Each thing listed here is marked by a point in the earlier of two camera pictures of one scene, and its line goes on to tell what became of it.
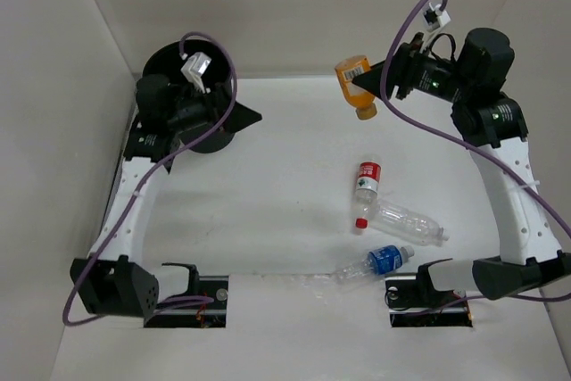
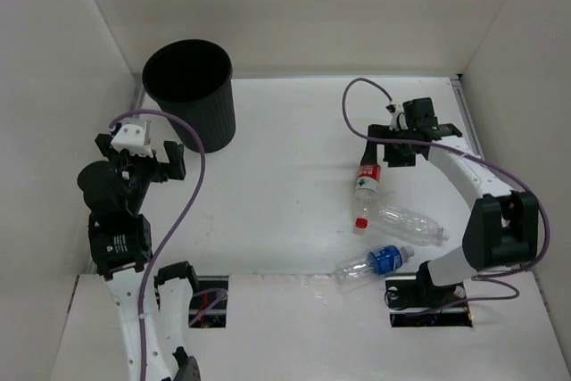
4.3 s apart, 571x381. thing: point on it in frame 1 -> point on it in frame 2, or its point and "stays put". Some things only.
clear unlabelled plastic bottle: x=413 y=226 stays put
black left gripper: x=221 y=109 -> x=157 y=167
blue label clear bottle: x=381 y=260 stays put
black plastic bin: x=192 y=113 stays put
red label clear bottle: x=367 y=191 stays put
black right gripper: x=406 y=64 -> x=369 y=156
